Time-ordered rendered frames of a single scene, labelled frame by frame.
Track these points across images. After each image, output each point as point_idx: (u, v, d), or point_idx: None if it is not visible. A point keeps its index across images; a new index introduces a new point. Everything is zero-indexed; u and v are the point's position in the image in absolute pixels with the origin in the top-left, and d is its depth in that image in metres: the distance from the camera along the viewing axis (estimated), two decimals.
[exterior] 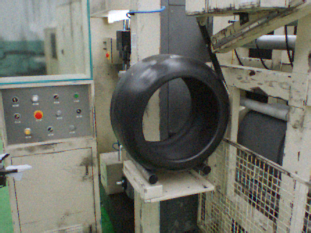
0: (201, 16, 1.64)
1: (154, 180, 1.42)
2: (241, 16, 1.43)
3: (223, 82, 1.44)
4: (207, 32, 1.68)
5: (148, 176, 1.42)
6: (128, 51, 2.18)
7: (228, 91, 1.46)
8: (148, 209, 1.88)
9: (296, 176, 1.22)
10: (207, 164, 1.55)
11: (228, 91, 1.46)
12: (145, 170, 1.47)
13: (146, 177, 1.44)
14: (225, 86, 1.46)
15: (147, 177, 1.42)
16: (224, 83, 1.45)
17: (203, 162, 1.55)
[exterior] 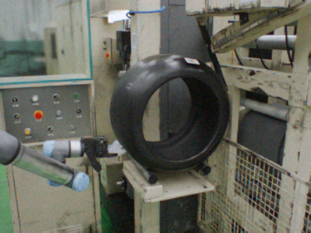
0: (201, 16, 1.64)
1: (153, 179, 1.41)
2: (241, 16, 1.43)
3: (186, 60, 1.34)
4: (207, 32, 1.68)
5: (150, 182, 1.43)
6: (128, 51, 2.18)
7: (197, 62, 1.36)
8: (148, 209, 1.88)
9: (296, 176, 1.22)
10: (200, 164, 1.54)
11: (196, 62, 1.36)
12: (144, 177, 1.48)
13: None
14: (191, 59, 1.36)
15: None
16: (187, 59, 1.35)
17: (199, 168, 1.54)
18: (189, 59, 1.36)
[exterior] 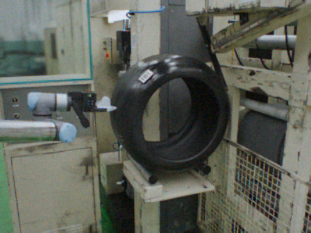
0: (201, 16, 1.64)
1: (153, 179, 1.41)
2: (241, 16, 1.43)
3: (141, 81, 1.29)
4: (207, 32, 1.68)
5: (156, 179, 1.44)
6: (128, 51, 2.18)
7: (150, 72, 1.29)
8: (148, 209, 1.88)
9: (296, 176, 1.22)
10: (200, 170, 1.55)
11: (149, 73, 1.30)
12: None
13: None
14: (144, 75, 1.30)
15: (156, 177, 1.44)
16: (141, 79, 1.29)
17: None
18: (142, 75, 1.30)
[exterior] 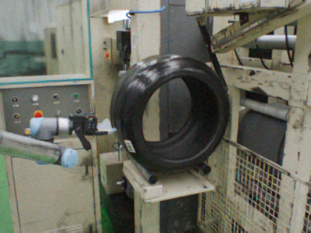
0: (201, 16, 1.64)
1: (154, 179, 1.42)
2: (241, 16, 1.43)
3: (132, 152, 1.35)
4: (207, 32, 1.68)
5: (148, 177, 1.42)
6: (128, 51, 2.18)
7: (128, 141, 1.33)
8: (148, 209, 1.88)
9: (296, 176, 1.22)
10: (205, 163, 1.55)
11: (128, 142, 1.34)
12: (144, 171, 1.47)
13: (146, 178, 1.44)
14: (128, 145, 1.35)
15: (147, 179, 1.42)
16: (131, 150, 1.35)
17: (202, 163, 1.54)
18: (128, 147, 1.36)
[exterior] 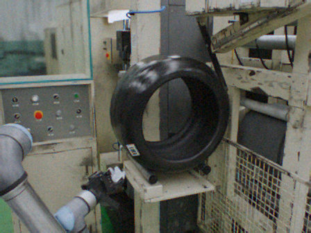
0: (201, 16, 1.64)
1: (153, 180, 1.41)
2: (241, 16, 1.43)
3: (137, 155, 1.37)
4: (207, 32, 1.68)
5: (152, 174, 1.42)
6: (128, 51, 2.18)
7: (131, 145, 1.35)
8: (148, 209, 1.88)
9: (296, 176, 1.22)
10: None
11: (131, 146, 1.35)
12: (148, 168, 1.48)
13: (147, 173, 1.44)
14: (131, 150, 1.36)
15: (150, 174, 1.42)
16: (135, 154, 1.37)
17: (206, 164, 1.55)
18: (131, 152, 1.37)
